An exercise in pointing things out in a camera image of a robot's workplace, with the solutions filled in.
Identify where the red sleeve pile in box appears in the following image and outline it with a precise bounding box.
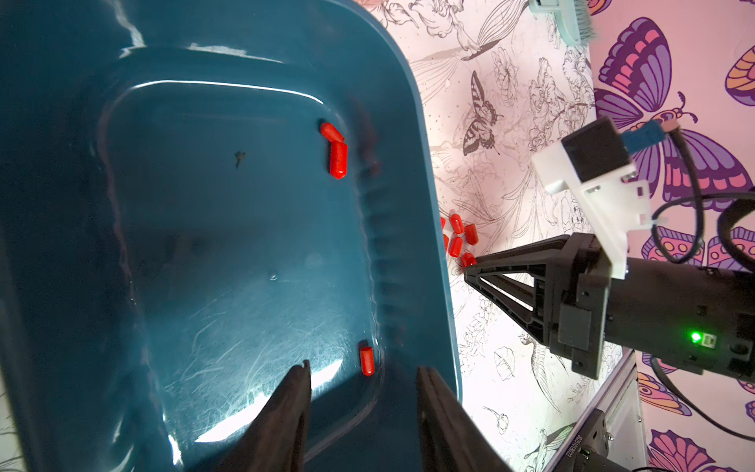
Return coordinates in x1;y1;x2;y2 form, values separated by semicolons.
320;122;348;180

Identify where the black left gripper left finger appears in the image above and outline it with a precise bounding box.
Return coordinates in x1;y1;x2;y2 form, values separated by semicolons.
215;360;312;471

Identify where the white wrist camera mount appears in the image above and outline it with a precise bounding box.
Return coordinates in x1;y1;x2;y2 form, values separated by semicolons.
532;117;651;279

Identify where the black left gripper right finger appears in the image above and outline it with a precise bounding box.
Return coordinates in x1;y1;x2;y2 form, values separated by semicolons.
416;367;510;472

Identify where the teal storage box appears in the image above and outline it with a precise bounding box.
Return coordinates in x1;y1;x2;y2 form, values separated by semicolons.
1;1;459;471

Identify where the red sleeve in box corner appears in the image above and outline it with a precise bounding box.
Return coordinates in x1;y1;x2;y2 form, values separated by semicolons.
359;345;377;377

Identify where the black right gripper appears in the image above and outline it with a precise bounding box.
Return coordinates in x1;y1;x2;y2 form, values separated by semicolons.
463;233;754;382

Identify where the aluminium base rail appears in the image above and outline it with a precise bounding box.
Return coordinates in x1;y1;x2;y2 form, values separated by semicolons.
546;348;648;471

